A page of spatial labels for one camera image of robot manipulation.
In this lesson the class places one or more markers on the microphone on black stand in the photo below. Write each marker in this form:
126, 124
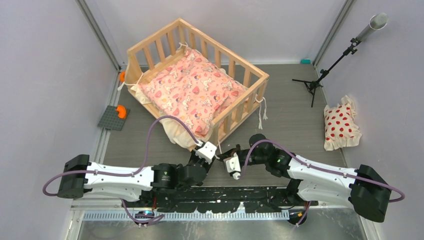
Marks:
376, 22

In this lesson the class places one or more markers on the pink unicorn print cushion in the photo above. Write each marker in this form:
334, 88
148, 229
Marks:
187, 95

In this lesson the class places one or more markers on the grey building block plate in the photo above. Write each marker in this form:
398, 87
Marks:
110, 121

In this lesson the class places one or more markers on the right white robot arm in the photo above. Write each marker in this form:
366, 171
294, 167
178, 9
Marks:
362, 189

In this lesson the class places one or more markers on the small teal block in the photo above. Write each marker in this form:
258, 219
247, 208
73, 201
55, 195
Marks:
305, 61

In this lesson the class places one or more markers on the wooden slatted pet bed frame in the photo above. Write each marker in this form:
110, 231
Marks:
158, 51

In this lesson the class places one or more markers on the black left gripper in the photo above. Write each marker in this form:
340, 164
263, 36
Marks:
193, 155

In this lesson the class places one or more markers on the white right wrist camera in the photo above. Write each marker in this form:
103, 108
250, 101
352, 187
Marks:
232, 166

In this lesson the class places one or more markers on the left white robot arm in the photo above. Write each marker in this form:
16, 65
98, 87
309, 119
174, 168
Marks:
85, 177

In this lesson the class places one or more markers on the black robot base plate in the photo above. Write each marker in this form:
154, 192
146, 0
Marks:
256, 199

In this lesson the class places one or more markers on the white strawberry print pillow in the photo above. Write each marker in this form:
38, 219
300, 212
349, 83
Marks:
340, 130

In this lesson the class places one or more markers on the orange and green toy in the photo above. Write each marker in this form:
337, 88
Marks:
122, 76

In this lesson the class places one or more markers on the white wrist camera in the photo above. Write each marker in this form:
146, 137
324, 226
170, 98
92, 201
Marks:
206, 151
232, 166

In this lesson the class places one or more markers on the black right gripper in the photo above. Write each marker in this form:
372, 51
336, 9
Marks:
230, 153

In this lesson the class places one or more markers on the orange arch toy block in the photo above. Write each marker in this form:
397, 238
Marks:
121, 112

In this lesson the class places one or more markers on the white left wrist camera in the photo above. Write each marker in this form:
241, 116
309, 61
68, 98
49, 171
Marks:
206, 151

